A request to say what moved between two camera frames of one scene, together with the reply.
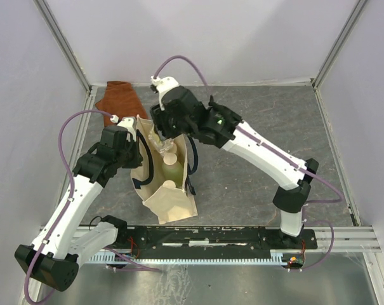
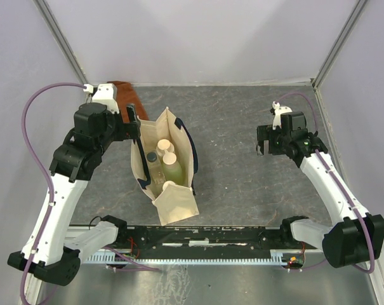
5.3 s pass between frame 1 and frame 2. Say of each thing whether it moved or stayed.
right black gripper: moved
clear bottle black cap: moved
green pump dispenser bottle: stayed
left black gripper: moved
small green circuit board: stayed
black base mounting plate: stayed
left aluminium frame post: stayed
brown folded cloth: stayed
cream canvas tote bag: stayed
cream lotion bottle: moved
